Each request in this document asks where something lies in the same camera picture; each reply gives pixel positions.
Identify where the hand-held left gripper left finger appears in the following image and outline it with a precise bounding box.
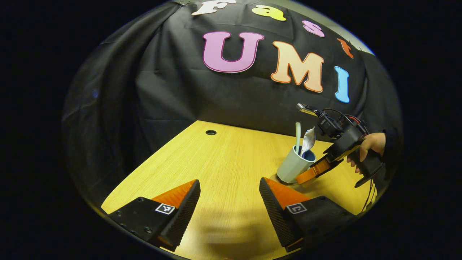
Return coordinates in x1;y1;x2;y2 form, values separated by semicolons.
108;179;201;252

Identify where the pale cup with wooden handle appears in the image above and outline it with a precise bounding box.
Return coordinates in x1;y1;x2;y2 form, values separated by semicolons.
277;144;317;184

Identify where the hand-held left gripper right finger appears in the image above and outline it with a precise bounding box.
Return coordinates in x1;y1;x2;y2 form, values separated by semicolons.
259;177;356;252

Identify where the wooden desktop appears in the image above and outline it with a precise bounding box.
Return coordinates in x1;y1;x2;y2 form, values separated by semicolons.
101;120;378;260

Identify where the black backdrop cloth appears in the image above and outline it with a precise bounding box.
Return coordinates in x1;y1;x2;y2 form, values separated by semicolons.
61;0;403;203

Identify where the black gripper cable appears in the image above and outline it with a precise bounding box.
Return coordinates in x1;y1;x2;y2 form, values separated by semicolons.
361;179;378;213

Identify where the white toothpaste tube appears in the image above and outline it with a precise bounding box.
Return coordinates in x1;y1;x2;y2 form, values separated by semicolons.
300;127;317;157

